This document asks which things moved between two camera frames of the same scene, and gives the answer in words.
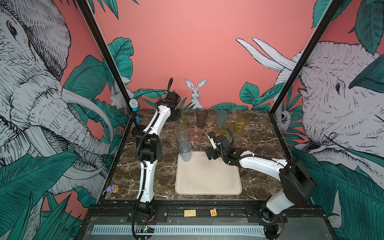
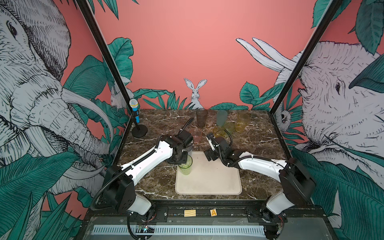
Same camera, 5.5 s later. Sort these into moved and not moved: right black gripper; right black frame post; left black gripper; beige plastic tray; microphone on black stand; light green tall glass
Moved: light green tall glass; left black gripper
Not moved: microphone on black stand; right black frame post; beige plastic tray; right black gripper
